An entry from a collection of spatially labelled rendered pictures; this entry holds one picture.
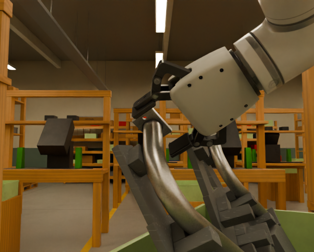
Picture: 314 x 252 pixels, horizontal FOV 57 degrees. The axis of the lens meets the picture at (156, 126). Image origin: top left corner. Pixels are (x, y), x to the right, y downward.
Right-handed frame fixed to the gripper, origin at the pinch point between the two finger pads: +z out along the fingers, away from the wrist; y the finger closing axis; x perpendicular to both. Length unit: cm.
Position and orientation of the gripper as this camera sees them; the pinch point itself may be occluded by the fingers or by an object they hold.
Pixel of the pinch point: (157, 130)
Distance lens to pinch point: 45.0
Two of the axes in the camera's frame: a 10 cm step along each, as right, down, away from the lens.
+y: -6.1, -6.5, -4.5
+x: 0.4, 5.4, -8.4
